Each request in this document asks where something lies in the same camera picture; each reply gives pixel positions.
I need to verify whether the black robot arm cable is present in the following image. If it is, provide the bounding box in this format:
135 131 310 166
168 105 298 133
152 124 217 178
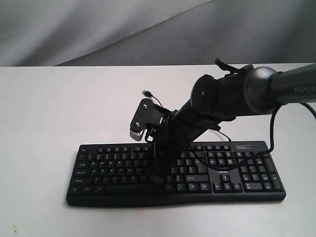
172 102 316 173

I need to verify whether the black acer keyboard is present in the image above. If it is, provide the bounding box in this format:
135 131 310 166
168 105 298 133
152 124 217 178
66 141 286 207

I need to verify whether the black keyboard USB cable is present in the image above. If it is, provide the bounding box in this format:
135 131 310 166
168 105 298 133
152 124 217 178
141 90 232 143

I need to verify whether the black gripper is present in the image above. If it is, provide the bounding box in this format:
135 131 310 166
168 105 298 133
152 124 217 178
149 111 207 184

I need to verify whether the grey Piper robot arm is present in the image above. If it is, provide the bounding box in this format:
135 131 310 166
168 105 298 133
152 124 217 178
150 59 316 184

